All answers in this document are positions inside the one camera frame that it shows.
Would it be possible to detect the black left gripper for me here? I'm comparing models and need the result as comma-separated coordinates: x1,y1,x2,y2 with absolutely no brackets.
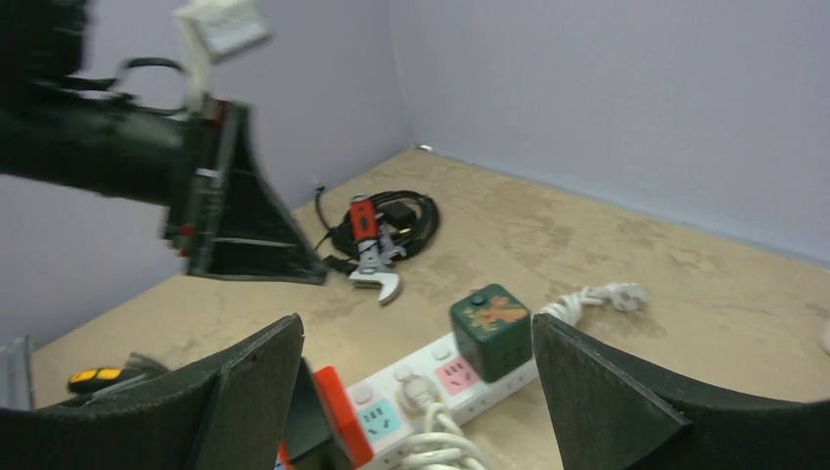
1,1,327,285

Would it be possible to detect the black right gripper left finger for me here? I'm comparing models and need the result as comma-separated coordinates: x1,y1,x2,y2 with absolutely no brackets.
1,314,303,469

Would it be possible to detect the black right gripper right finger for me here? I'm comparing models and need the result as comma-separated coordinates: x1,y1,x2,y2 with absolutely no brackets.
531,314,829,470

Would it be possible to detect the red cube socket adapter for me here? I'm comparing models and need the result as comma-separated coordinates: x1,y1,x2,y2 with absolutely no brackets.
275,365,374,470

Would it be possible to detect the green cube socket adapter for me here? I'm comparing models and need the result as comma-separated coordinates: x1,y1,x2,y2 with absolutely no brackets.
449,284,533,383

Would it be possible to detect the white power strip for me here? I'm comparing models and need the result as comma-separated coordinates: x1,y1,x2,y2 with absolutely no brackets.
344,334,537,469

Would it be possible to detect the small black charger plug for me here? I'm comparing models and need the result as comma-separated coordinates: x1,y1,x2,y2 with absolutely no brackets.
382,201,418,230

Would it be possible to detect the yellow black screwdriver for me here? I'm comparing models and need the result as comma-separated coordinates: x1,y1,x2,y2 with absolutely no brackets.
67,352,171,396

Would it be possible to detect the white power strip cord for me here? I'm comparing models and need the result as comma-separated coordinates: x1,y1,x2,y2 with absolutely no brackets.
539,281,650,328

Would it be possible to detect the red handled adjustable wrench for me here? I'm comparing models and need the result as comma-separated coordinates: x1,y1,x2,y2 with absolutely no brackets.
347,194,401,306

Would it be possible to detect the white purple-strip cord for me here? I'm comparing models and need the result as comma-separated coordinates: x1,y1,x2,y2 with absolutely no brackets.
382,376,494,470

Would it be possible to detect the black coiled cable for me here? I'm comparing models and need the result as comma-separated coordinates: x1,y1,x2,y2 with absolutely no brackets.
313,186,441,274

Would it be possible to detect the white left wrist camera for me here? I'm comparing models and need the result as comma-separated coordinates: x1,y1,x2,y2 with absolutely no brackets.
172,0,273,112

